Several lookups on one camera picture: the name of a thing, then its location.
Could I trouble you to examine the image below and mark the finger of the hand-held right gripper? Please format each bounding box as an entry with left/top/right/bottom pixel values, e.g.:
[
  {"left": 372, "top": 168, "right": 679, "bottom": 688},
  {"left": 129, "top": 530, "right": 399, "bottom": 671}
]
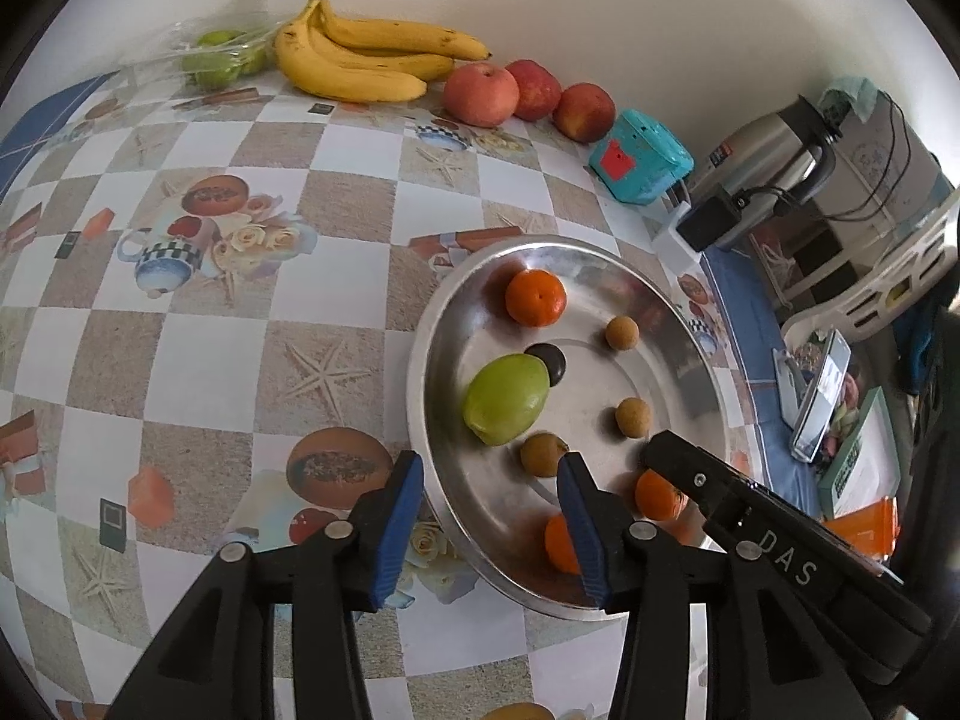
[{"left": 641, "top": 431, "right": 755, "bottom": 533}]

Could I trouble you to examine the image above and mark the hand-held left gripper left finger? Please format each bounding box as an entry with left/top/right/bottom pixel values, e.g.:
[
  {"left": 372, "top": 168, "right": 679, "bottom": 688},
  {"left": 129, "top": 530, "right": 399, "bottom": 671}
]
[{"left": 109, "top": 450, "right": 425, "bottom": 720}]

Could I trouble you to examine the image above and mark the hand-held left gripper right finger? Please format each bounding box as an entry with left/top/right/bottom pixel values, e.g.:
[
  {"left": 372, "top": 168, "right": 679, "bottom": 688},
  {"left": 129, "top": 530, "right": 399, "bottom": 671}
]
[{"left": 556, "top": 452, "right": 875, "bottom": 720}]

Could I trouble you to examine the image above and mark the mandarin orange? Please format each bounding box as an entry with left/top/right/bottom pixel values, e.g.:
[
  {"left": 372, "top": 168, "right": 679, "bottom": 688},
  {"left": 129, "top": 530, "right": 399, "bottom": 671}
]
[
  {"left": 504, "top": 268, "right": 566, "bottom": 328},
  {"left": 634, "top": 469, "right": 689, "bottom": 522},
  {"left": 544, "top": 514, "right": 582, "bottom": 577}
]

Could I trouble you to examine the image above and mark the stainless steel basin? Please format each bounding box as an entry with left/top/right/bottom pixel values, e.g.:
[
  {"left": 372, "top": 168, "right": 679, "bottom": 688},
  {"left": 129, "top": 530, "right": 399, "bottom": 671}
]
[{"left": 405, "top": 238, "right": 732, "bottom": 621}]

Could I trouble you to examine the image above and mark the green pear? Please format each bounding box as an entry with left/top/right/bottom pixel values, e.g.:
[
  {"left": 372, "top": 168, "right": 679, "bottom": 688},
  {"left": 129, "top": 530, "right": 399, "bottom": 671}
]
[{"left": 463, "top": 354, "right": 550, "bottom": 445}]

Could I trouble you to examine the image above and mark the dark purple plum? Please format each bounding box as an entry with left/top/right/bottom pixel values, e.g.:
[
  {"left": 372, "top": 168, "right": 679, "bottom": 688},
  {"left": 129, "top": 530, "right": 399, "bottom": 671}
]
[{"left": 523, "top": 343, "right": 569, "bottom": 389}]

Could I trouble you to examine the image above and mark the orange plastic container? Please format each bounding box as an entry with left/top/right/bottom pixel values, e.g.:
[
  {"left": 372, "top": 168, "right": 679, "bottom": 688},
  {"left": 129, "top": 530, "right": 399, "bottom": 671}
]
[{"left": 825, "top": 499, "right": 901, "bottom": 560}]

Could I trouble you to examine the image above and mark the green box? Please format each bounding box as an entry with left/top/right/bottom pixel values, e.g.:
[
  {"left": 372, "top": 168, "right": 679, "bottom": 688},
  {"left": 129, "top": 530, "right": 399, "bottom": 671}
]
[{"left": 817, "top": 386, "right": 901, "bottom": 518}]

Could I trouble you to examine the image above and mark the phone stand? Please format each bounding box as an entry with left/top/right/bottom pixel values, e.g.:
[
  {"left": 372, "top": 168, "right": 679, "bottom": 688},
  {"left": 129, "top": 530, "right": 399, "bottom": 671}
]
[{"left": 772, "top": 349, "right": 815, "bottom": 421}]

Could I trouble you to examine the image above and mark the smartphone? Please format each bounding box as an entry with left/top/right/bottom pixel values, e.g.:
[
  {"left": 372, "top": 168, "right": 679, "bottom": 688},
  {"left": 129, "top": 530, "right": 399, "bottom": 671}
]
[{"left": 791, "top": 330, "right": 852, "bottom": 462}]

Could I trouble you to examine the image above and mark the dark clothing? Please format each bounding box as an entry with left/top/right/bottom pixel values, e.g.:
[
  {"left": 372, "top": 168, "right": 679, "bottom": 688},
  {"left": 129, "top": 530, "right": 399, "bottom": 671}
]
[{"left": 892, "top": 292, "right": 960, "bottom": 578}]

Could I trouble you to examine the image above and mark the white adapter base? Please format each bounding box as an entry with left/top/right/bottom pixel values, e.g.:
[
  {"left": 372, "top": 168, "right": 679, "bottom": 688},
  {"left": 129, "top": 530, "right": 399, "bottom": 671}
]
[{"left": 651, "top": 217, "right": 706, "bottom": 275}]

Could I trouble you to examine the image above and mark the black power adapter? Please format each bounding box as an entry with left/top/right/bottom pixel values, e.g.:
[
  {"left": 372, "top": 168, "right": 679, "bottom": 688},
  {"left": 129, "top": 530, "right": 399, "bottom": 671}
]
[{"left": 675, "top": 195, "right": 743, "bottom": 252}]

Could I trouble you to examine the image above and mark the white plastic chair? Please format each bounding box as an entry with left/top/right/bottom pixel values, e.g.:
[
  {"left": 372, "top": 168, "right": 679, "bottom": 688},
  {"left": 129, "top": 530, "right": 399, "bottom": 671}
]
[{"left": 780, "top": 199, "right": 960, "bottom": 346}]

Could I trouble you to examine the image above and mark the checkered printed tablecloth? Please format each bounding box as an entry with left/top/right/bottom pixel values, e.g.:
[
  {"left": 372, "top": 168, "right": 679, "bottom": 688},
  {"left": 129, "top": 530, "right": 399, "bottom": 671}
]
[{"left": 0, "top": 67, "right": 826, "bottom": 720}]

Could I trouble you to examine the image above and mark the teal plastic box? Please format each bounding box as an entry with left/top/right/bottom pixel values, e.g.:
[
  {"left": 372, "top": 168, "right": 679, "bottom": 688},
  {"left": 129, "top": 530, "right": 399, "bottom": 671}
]
[{"left": 589, "top": 109, "right": 695, "bottom": 205}]

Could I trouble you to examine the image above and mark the steel thermos kettle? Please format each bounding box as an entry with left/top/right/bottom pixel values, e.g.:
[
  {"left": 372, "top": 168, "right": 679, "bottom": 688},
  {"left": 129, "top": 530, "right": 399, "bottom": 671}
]
[{"left": 686, "top": 94, "right": 848, "bottom": 252}]

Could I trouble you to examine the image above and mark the red apple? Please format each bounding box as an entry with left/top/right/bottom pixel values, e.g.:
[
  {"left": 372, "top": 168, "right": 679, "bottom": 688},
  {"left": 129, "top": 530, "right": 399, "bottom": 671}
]
[
  {"left": 553, "top": 82, "right": 617, "bottom": 143},
  {"left": 504, "top": 58, "right": 563, "bottom": 122}
]

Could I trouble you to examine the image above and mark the pink apple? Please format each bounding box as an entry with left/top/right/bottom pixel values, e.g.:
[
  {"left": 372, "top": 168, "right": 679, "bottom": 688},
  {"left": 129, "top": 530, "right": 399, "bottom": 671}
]
[{"left": 442, "top": 62, "right": 520, "bottom": 128}]

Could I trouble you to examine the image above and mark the yellow banana bunch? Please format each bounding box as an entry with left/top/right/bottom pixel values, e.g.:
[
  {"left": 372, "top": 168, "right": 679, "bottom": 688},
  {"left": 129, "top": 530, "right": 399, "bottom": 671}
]
[{"left": 274, "top": 0, "right": 494, "bottom": 104}]

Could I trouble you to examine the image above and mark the plastic bag of green pears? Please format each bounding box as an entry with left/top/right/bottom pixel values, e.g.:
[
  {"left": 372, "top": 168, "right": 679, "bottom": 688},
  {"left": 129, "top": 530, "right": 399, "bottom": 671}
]
[{"left": 131, "top": 22, "right": 282, "bottom": 95}]

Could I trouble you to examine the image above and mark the black cable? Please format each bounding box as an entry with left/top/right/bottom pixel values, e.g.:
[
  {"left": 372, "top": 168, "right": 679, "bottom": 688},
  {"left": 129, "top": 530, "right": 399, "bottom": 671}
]
[{"left": 731, "top": 90, "right": 946, "bottom": 226}]

